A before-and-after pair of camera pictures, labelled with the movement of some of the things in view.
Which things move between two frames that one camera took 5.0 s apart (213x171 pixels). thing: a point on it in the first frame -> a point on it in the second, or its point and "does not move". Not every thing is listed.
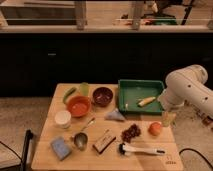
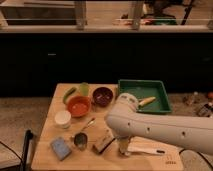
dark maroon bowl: (102, 96) does not move
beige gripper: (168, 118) -> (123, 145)
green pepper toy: (70, 91) does not move
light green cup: (84, 88) does not move
